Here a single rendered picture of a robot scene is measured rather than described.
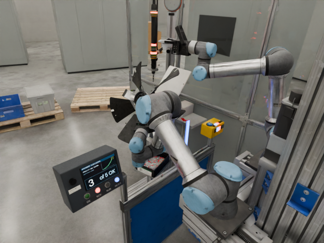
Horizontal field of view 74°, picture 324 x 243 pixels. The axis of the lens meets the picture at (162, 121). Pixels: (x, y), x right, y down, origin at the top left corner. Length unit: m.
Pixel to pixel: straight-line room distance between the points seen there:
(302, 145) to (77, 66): 6.53
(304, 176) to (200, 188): 0.38
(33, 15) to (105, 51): 6.92
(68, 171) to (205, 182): 0.54
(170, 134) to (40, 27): 12.77
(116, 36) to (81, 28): 1.02
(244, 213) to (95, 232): 1.53
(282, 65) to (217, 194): 0.67
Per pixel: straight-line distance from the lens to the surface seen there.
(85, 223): 2.38
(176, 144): 0.87
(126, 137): 1.64
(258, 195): 1.19
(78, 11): 6.81
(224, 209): 1.03
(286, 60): 1.20
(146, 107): 0.89
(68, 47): 6.85
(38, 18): 13.41
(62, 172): 0.96
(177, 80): 1.91
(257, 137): 2.03
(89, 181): 1.01
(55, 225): 2.46
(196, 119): 2.16
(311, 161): 0.92
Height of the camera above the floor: 1.85
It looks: 28 degrees down
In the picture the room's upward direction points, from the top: 2 degrees clockwise
